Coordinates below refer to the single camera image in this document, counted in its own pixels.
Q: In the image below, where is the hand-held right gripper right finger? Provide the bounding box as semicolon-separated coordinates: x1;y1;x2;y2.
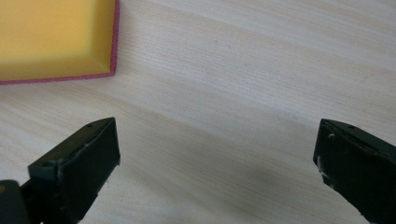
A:
312;118;396;224

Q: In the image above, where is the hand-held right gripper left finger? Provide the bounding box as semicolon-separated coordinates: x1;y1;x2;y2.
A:
20;117;121;224

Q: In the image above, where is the yellow box with pink rim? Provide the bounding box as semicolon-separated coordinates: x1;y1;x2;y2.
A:
0;0;120;86

